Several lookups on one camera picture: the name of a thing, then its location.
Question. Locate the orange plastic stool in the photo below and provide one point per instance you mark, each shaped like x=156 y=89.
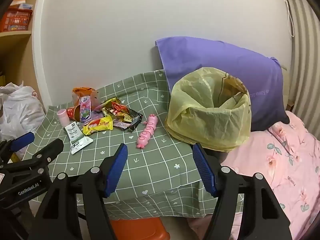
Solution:
x=140 y=230

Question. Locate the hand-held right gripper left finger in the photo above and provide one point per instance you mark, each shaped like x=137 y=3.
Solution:
x=117 y=170

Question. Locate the wooden shelf unit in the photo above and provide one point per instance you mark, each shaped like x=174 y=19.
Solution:
x=15 y=45

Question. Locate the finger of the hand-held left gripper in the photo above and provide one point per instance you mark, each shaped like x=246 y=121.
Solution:
x=22 y=140
x=50 y=148

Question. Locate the pink floral quilt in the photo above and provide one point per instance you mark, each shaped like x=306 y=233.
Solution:
x=275 y=167

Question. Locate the purple pillow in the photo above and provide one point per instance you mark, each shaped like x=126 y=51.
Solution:
x=212 y=55

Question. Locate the small pink cup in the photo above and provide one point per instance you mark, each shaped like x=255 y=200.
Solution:
x=63 y=117

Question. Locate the green checked tablecloth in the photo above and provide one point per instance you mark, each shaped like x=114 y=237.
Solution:
x=155 y=160

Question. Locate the orange plastic basket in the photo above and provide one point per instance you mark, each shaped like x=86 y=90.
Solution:
x=17 y=20

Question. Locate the pink caterpillar toy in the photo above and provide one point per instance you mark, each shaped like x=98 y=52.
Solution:
x=147 y=132

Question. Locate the trash bin with yellow liner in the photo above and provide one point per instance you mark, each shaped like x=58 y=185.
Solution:
x=207 y=125

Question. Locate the silver lilac wrapper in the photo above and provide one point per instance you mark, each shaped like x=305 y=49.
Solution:
x=121 y=124

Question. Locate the gold foil wrapper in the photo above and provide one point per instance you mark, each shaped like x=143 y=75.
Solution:
x=107 y=103

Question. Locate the red paper cup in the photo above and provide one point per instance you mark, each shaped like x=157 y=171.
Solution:
x=73 y=112

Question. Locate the beige curtain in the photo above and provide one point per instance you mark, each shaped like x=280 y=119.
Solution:
x=305 y=55

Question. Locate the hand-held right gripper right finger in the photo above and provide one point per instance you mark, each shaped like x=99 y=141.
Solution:
x=203 y=170

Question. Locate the white plastic bag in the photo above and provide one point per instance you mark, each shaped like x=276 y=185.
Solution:
x=20 y=105

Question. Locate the orange snack bag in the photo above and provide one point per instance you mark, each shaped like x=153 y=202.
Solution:
x=80 y=91

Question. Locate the white green milk carton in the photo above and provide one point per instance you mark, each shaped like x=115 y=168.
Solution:
x=75 y=135

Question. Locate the black snack wrapper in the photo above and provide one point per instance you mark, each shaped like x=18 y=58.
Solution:
x=133 y=121

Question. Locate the blue white box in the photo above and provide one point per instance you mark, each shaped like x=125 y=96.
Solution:
x=25 y=6

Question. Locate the brown wrapper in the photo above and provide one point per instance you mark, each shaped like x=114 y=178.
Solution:
x=95 y=100

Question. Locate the yellow snack wrapper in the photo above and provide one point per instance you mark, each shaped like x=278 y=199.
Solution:
x=97 y=126

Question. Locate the pink snack packet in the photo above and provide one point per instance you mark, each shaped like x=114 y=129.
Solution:
x=85 y=107

